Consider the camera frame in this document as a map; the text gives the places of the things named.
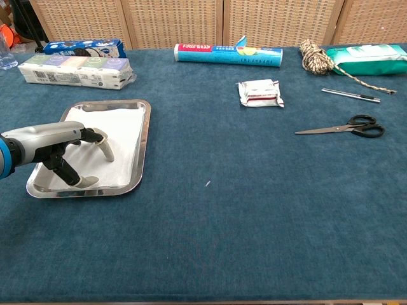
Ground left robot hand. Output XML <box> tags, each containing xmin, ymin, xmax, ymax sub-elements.
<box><xmin>1</xmin><ymin>120</ymin><xmax>116</xmax><ymax>189</ymax></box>

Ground white paper sheet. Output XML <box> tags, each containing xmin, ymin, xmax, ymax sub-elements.
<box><xmin>33</xmin><ymin>106</ymin><xmax>146</xmax><ymax>191</ymax></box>

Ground stainless steel tray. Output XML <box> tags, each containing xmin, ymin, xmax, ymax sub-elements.
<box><xmin>25</xmin><ymin>98</ymin><xmax>152</xmax><ymax>198</ymax></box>

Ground pastel tissue multipack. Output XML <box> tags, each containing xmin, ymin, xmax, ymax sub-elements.
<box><xmin>17</xmin><ymin>53</ymin><xmax>137</xmax><ymax>91</ymax></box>

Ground clear plastic water bottle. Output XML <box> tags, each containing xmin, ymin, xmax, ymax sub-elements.
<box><xmin>0</xmin><ymin>31</ymin><xmax>18</xmax><ymax>71</ymax></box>

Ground black tripod stand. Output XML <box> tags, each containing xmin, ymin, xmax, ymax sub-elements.
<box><xmin>18</xmin><ymin>0</ymin><xmax>45</xmax><ymax>53</ymax></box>

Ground blue cookie box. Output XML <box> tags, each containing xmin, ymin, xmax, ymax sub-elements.
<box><xmin>43</xmin><ymin>39</ymin><xmax>127</xmax><ymax>59</ymax></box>

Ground orange round object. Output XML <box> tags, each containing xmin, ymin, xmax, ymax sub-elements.
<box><xmin>0</xmin><ymin>24</ymin><xmax>20</xmax><ymax>48</ymax></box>

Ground woven wooden folding screen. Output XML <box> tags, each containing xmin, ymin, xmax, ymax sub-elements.
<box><xmin>29</xmin><ymin>0</ymin><xmax>407</xmax><ymax>50</ymax></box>

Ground plastic food wrap box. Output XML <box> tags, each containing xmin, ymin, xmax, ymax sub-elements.
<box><xmin>174</xmin><ymin>36</ymin><xmax>284</xmax><ymax>69</ymax></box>

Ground blue table cloth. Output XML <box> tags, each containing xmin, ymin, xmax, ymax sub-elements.
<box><xmin>0</xmin><ymin>44</ymin><xmax>407</xmax><ymax>302</ymax></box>

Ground white red small packet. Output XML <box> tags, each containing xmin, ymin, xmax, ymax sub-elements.
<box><xmin>236</xmin><ymin>78</ymin><xmax>285</xmax><ymax>109</ymax></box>

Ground silver pen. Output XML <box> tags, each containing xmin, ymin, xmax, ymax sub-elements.
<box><xmin>321</xmin><ymin>88</ymin><xmax>382</xmax><ymax>104</ymax></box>

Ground green wet wipes pack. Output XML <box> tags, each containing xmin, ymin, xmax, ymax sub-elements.
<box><xmin>326</xmin><ymin>44</ymin><xmax>407</xmax><ymax>76</ymax></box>

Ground braided rope bundle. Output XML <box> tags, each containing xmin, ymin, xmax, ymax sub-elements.
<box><xmin>300</xmin><ymin>39</ymin><xmax>397</xmax><ymax>95</ymax></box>

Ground black handled scissors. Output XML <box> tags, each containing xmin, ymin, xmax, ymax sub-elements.
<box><xmin>294</xmin><ymin>114</ymin><xmax>385</xmax><ymax>139</ymax></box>

